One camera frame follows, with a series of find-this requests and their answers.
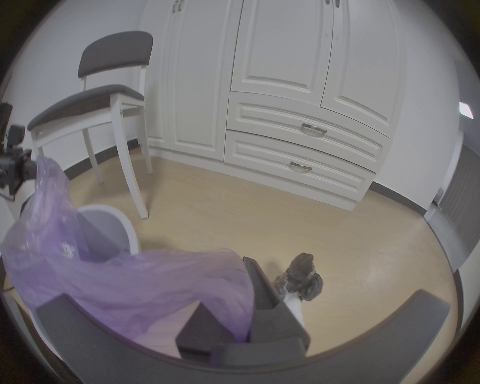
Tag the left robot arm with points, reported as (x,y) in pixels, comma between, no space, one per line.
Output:
(5,116)

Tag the white wardrobe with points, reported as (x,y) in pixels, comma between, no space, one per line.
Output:
(281,45)

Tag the white trash bin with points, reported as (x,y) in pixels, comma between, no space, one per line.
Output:
(105,232)

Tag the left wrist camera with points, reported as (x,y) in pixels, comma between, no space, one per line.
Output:
(17,135)

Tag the black and white plastic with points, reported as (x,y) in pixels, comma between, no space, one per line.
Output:
(300,273)

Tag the white ceiling light panel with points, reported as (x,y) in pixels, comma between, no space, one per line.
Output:
(467,110)

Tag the white chair with grey cushions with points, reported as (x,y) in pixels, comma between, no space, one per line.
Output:
(112,52)

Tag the purple plastic bag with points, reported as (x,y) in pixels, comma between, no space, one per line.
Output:
(131,285)

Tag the grey curtain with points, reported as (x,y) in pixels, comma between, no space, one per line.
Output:
(465,187)

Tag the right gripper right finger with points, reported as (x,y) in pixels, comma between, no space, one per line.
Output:
(277,322)

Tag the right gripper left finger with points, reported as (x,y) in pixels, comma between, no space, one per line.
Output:
(198,333)

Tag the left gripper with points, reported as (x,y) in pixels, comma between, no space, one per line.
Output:
(17,168)

